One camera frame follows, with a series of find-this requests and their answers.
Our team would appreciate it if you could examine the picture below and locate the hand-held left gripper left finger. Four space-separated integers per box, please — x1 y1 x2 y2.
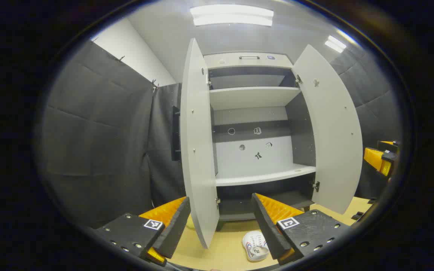
96 196 191 267

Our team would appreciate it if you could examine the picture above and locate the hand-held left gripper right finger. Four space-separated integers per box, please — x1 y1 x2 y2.
252 193 351 266

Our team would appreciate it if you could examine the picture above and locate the white shoe with yellow sole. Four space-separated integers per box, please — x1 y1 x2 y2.
242 230 270 262

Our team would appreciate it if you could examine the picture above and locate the white shoe cabinet door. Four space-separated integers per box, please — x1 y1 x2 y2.
180 38 220 249
292 44 364 215

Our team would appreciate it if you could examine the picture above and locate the white and grey shoe cabinet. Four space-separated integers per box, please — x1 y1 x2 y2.
204 52 317 231

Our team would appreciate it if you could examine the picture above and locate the white cabinet drawer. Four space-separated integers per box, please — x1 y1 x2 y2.
204 52 293 70

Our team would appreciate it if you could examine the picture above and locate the small ceiling light panel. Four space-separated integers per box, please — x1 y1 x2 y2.
324 35 347 53

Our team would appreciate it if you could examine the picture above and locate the long ceiling light panel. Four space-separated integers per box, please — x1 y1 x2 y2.
190 5 275 27

